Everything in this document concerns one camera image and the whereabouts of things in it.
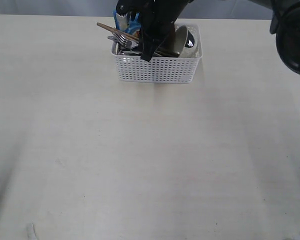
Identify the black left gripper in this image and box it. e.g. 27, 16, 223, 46
116, 0, 190, 62

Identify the brown wooden chopstick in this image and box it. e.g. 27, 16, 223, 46
96, 22, 139, 42
113, 39, 179, 58

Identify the silver metal fork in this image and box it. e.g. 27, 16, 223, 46
107, 33, 139, 49

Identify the silver metal table knife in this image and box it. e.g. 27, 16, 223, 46
117, 49, 143, 56

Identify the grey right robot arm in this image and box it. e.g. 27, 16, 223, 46
253, 0, 300, 75

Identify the blue chips snack bag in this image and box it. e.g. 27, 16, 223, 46
112, 10, 141, 37

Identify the white perforated plastic basket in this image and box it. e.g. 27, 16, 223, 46
111, 22, 203, 84

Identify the glossy ceramic bowl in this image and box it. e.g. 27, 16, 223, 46
170, 25, 198, 58

